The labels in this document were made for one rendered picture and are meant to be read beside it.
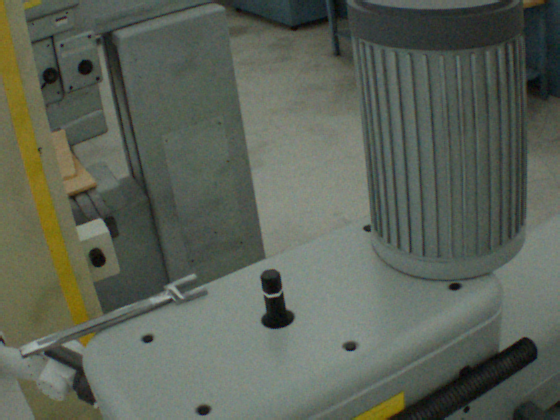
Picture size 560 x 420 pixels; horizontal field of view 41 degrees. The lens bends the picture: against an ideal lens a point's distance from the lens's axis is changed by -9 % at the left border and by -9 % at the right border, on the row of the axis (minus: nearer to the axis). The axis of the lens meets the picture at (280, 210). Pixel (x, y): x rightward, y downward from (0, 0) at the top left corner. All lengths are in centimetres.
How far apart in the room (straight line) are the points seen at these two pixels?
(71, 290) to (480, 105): 215
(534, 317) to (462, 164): 31
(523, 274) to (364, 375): 40
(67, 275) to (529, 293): 194
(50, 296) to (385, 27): 215
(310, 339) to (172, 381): 15
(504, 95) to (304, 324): 33
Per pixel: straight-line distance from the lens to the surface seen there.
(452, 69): 80
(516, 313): 108
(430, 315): 87
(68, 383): 152
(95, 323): 93
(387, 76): 82
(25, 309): 279
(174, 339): 89
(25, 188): 259
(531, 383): 111
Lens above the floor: 242
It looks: 29 degrees down
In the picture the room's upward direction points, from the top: 9 degrees counter-clockwise
